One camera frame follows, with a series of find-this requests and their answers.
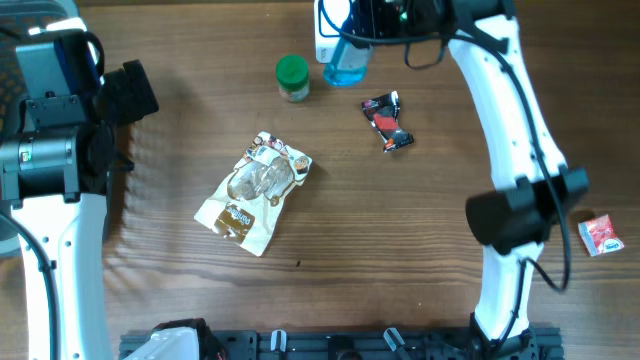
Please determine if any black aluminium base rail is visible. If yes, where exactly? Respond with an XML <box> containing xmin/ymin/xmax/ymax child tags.
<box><xmin>118</xmin><ymin>327</ymin><xmax>565</xmax><ymax>360</ymax></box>

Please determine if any green lid glass jar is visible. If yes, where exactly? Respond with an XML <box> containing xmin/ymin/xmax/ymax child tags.
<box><xmin>276</xmin><ymin>54</ymin><xmax>310</xmax><ymax>102</ymax></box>

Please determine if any red snack packet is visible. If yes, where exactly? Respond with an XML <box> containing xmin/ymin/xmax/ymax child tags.
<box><xmin>578</xmin><ymin>215</ymin><xmax>624</xmax><ymax>257</ymax></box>

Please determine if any white barcode scanner box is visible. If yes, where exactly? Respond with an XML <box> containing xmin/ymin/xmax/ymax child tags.
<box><xmin>314</xmin><ymin>0</ymin><xmax>350</xmax><ymax>64</ymax></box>

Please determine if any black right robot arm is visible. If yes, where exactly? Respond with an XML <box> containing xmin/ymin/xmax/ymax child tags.
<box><xmin>334</xmin><ymin>1</ymin><xmax>589</xmax><ymax>359</ymax></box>

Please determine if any white brown snack pouch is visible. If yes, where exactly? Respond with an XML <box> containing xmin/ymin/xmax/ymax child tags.
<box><xmin>194</xmin><ymin>131</ymin><xmax>313</xmax><ymax>257</ymax></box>

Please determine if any grey plastic shopping basket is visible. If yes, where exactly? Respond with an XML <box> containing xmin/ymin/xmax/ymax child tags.
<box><xmin>1</xmin><ymin>1</ymin><xmax>115</xmax><ymax>258</ymax></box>

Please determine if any black red snack wrapper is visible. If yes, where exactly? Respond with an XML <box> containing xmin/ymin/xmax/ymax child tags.
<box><xmin>361</xmin><ymin>91</ymin><xmax>414</xmax><ymax>153</ymax></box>

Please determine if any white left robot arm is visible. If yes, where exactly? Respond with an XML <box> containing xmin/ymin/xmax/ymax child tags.
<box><xmin>1</xmin><ymin>18</ymin><xmax>159</xmax><ymax>359</ymax></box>

